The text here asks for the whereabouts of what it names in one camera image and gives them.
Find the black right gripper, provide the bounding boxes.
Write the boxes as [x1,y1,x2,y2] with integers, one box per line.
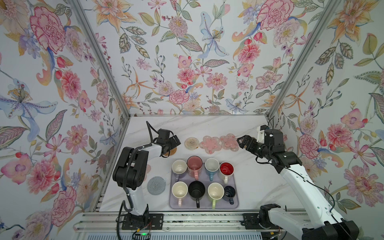
[237,135,271,161]

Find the colourful patterned round coaster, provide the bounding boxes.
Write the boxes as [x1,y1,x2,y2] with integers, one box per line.
[184,137,200,151]

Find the grey round coaster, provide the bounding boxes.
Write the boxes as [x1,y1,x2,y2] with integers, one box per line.
[147,177,166,196]

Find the dark navy small mug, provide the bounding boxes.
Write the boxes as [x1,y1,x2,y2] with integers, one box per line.
[223,186,236,205]

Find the woven tan round coaster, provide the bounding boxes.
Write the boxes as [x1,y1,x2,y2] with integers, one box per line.
[162,148,177,158]

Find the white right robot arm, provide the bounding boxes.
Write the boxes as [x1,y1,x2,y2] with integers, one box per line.
[237,125,360,240]

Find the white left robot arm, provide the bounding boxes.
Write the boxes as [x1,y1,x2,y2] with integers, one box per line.
[112,129,181,216]

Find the red inside white mug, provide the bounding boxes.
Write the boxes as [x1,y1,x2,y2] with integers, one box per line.
[218,162,235,184]

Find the black mug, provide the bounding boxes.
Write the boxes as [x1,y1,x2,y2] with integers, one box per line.
[188,181,206,209]

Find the lilac tray mat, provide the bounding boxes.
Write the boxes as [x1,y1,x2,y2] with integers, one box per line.
[169,164,239,211]

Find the cream mug purple handle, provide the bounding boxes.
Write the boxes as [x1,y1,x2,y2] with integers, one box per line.
[172,160,188,182]

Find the white mug blue handle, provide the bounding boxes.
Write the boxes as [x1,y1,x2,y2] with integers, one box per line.
[205,158,220,182]

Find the cream mug pink handle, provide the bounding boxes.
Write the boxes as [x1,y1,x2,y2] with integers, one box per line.
[172,182,188,207]

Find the cream mug green handle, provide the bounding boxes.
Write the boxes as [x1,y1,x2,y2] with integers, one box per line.
[208,183,225,210]

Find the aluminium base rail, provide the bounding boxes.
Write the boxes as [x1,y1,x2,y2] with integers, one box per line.
[74,211,296,240]

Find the aluminium corner post right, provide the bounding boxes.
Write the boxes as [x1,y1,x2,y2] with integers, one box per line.
[266,0,334,119]

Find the aluminium corner post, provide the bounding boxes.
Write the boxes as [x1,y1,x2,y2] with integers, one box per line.
[266,0,334,119]
[67,0,131,118]

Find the aluminium corner post left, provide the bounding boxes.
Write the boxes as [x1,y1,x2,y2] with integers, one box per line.
[67,0,131,118]

